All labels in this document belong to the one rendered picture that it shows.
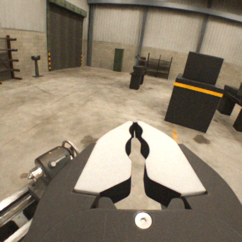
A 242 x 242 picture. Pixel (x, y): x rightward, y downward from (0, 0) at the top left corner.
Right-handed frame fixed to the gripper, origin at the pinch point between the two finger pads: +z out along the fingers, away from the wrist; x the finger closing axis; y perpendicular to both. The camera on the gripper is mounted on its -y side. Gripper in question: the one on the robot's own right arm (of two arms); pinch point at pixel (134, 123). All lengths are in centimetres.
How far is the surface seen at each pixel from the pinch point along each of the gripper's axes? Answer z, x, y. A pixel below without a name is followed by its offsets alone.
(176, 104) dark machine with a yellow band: 336, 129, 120
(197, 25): 1236, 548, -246
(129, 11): 1365, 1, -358
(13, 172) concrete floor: 102, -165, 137
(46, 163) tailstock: 33, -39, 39
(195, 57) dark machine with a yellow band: 369, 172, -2
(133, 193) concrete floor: 102, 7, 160
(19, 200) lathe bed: 26, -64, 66
